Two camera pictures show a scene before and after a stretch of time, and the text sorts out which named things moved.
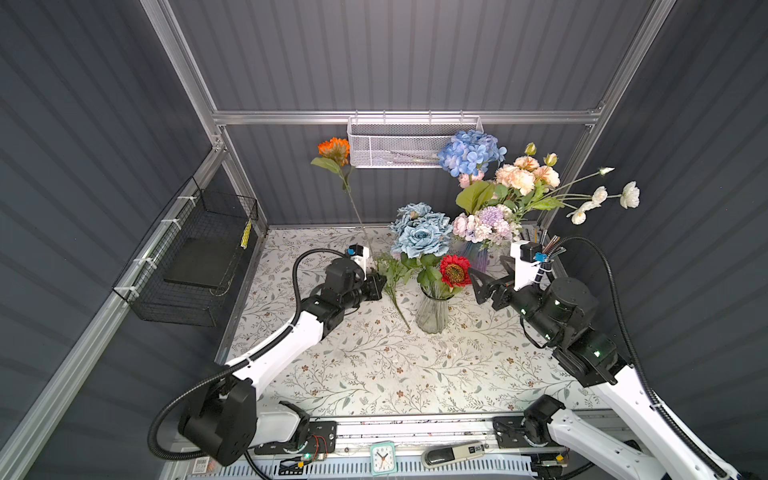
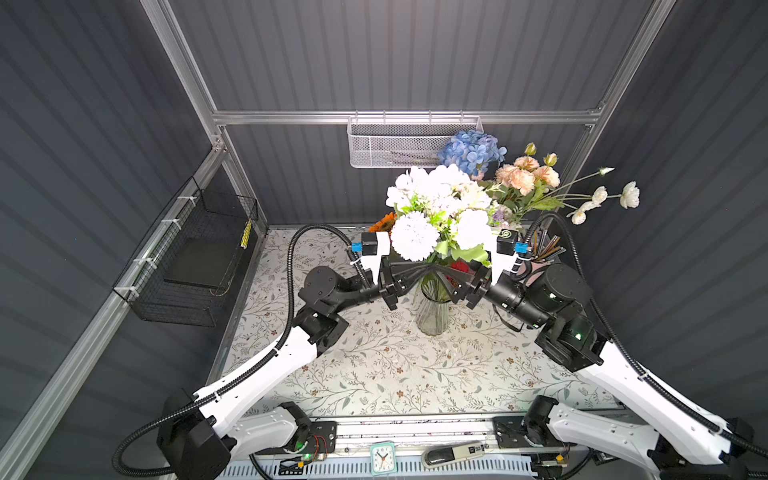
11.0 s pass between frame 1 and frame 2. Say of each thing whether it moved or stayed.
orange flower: moved
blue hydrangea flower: stayed
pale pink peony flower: stayed
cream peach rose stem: stayed
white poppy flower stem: stayed
